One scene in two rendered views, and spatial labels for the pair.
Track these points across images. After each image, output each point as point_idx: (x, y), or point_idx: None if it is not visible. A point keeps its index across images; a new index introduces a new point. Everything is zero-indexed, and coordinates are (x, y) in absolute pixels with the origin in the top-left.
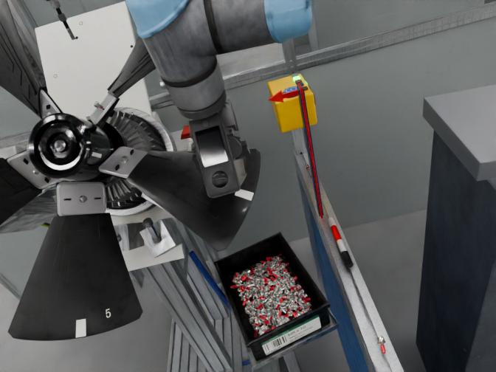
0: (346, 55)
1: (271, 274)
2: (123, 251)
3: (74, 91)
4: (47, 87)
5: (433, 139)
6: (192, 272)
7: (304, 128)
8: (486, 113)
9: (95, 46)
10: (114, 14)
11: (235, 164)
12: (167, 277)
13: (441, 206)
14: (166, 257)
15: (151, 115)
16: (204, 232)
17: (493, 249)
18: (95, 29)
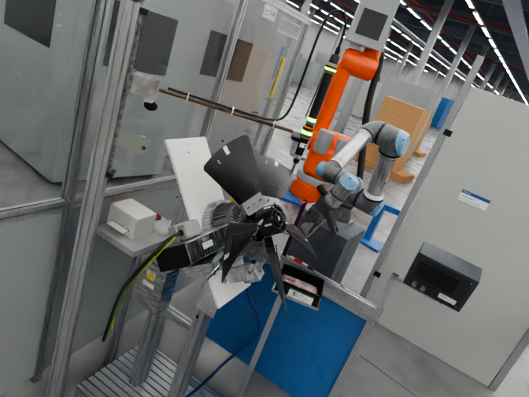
0: None
1: (291, 280)
2: (230, 285)
3: (193, 186)
4: (179, 181)
5: (300, 222)
6: (155, 331)
7: (299, 216)
8: None
9: (197, 159)
10: (201, 142)
11: (317, 227)
12: None
13: (301, 250)
14: (245, 285)
15: None
16: (312, 253)
17: (337, 257)
18: (196, 150)
